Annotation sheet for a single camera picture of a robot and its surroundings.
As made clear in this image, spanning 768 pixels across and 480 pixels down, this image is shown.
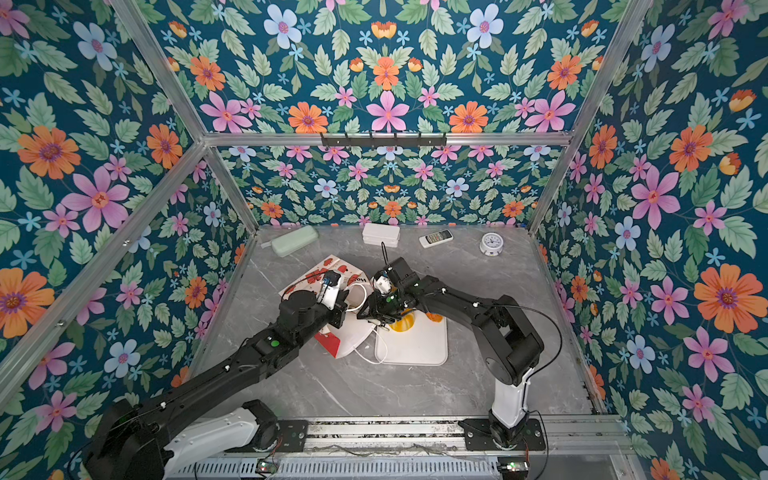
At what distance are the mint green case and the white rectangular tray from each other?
487 millimetres

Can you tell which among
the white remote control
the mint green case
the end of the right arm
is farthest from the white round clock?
the mint green case

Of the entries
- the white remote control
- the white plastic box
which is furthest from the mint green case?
the white remote control

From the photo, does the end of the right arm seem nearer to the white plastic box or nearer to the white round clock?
the white plastic box

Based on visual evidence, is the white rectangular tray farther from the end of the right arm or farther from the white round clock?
the white round clock

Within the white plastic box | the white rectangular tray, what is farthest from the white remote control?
the white rectangular tray

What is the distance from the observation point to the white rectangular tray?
89 centimetres

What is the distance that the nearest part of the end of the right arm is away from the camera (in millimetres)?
687

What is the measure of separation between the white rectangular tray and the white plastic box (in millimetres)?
346

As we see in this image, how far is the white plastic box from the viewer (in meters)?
1.14

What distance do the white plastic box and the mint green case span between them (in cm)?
20

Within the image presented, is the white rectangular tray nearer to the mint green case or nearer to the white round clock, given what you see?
the white round clock

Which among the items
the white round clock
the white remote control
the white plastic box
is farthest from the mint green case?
the white round clock

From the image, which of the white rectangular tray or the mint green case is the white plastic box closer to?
the mint green case

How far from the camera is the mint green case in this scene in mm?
1120
